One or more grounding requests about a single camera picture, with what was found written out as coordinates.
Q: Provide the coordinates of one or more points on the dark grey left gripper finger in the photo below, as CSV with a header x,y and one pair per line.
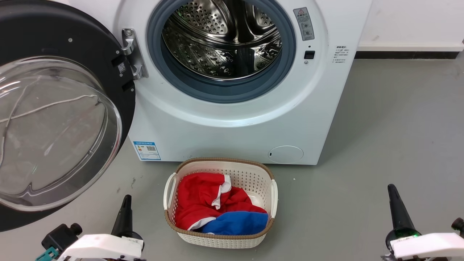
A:
x,y
124,219

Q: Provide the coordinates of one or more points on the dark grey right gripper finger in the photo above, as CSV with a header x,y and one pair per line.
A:
x,y
398,210

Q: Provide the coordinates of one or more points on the black round left gripper body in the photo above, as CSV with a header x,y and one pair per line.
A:
x,y
137,239

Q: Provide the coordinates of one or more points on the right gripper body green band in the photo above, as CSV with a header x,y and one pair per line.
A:
x,y
402,235

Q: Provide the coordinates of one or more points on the black round glass washer door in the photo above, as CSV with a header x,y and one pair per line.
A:
x,y
54,29

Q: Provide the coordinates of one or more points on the white front-load washing machine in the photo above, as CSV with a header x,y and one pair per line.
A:
x,y
235,141

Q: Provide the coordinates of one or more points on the silver metal door hinge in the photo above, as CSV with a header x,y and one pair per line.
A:
x,y
135,54

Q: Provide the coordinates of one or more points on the black door lock slot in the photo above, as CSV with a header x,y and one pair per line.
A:
x,y
309,54

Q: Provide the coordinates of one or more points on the blue energy label sticker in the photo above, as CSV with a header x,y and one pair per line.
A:
x,y
146,150

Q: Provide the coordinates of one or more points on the red garment white trim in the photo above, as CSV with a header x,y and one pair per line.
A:
x,y
195,195

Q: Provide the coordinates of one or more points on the blue garment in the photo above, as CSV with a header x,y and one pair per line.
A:
x,y
239,223

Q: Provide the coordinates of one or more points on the round white filter cover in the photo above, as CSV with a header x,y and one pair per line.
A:
x,y
285,154

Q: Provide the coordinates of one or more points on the white laundry basket brown rim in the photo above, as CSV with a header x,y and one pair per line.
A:
x,y
250,174

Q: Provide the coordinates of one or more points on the small QR code sticker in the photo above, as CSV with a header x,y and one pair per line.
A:
x,y
121,67

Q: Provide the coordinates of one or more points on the small printed text sticker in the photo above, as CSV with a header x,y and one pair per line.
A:
x,y
341,54

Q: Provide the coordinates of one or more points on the grey warning sticker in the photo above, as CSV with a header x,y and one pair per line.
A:
x,y
304,23

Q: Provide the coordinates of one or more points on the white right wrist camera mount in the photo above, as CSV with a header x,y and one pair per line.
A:
x,y
427,246

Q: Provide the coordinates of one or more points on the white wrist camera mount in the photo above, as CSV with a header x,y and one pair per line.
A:
x,y
101,248
427,246

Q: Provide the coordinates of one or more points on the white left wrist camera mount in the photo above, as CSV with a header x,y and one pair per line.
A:
x,y
101,248

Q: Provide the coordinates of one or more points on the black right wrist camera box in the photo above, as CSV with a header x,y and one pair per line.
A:
x,y
458,226

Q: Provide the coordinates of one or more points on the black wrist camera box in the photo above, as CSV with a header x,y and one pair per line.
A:
x,y
458,226
59,235

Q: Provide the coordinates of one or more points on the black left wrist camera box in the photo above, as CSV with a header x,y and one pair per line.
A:
x,y
59,235

